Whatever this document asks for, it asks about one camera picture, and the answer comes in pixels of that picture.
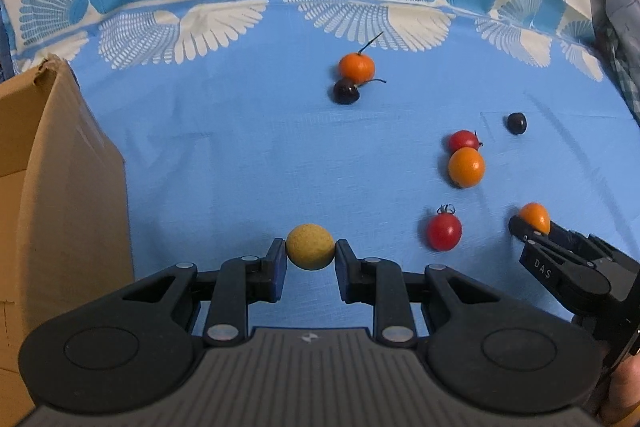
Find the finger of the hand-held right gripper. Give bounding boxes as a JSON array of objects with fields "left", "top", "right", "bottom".
[
  {"left": 550, "top": 223, "right": 640, "bottom": 300},
  {"left": 509, "top": 216, "right": 611, "bottom": 313}
]

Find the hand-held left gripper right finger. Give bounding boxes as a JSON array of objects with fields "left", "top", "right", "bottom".
[{"left": 335, "top": 239, "right": 501, "bottom": 348}]

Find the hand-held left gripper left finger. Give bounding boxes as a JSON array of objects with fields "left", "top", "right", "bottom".
[{"left": 120, "top": 238, "right": 288, "bottom": 348}]

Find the small orange kumquat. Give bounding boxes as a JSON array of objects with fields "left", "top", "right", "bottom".
[{"left": 518, "top": 202, "right": 551, "bottom": 235}]

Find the round yellow fruit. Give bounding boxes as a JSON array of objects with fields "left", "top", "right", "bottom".
[{"left": 285, "top": 223, "right": 335, "bottom": 270}]

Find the large orange kumquat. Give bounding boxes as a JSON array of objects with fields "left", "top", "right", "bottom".
[{"left": 447, "top": 147, "right": 486, "bottom": 188}]

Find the dark cherry with stem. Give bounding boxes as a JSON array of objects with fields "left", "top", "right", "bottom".
[{"left": 332, "top": 78, "right": 387, "bottom": 106}]

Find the orange mandarin with stem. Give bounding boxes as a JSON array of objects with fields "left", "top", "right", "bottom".
[{"left": 338, "top": 31, "right": 386, "bottom": 84}]

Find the brown cardboard box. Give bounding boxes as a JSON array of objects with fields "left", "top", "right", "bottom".
[{"left": 0, "top": 54, "right": 135, "bottom": 427}]

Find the person's right hand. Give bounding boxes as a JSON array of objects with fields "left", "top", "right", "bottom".
[{"left": 600, "top": 352, "right": 640, "bottom": 425}]

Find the red cherry tomato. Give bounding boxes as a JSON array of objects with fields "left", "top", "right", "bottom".
[
  {"left": 447, "top": 130, "right": 485, "bottom": 155},
  {"left": 426, "top": 204, "right": 463, "bottom": 252}
]

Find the blue fan-print bed sheet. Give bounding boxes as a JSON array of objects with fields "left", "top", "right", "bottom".
[{"left": 0, "top": 0, "right": 640, "bottom": 338}]

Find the plaid cloth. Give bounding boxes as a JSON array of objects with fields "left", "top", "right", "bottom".
[{"left": 595, "top": 22, "right": 640, "bottom": 128}]

